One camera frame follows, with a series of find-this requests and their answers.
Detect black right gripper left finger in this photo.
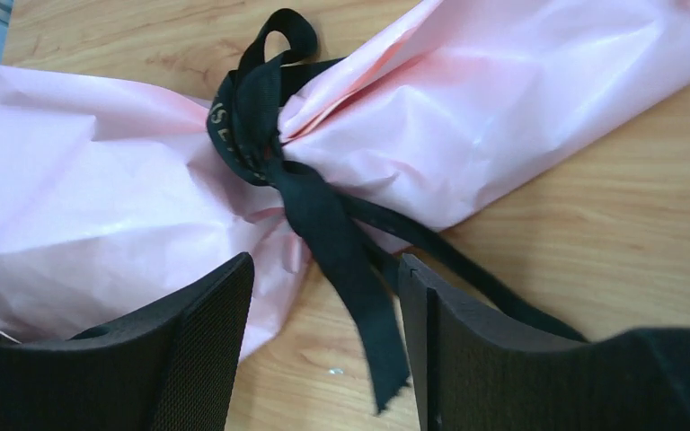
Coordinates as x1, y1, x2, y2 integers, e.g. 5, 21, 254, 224
0, 252, 254, 430

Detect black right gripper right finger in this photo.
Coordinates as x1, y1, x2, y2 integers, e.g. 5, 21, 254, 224
399, 255, 690, 430

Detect pink paper flower wrap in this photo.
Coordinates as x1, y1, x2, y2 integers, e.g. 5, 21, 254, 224
0, 1, 690, 356

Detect black printed ribbon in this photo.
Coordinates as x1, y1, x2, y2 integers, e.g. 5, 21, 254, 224
207, 8, 582, 411

